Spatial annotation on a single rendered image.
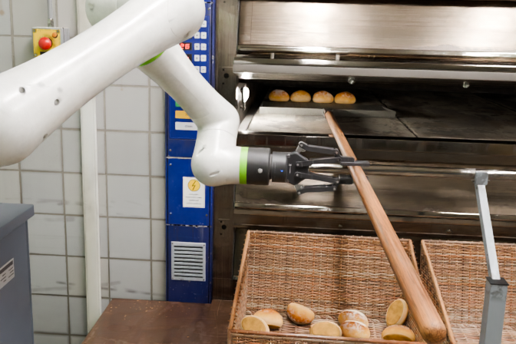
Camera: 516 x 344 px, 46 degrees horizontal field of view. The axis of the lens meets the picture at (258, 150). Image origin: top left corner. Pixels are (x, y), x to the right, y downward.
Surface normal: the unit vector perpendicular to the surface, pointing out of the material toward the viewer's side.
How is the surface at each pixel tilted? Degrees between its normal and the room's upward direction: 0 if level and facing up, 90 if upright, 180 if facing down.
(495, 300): 90
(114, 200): 90
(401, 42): 70
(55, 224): 90
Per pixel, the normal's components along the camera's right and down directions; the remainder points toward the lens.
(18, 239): 1.00, 0.04
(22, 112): 0.77, -0.18
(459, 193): -0.06, -0.15
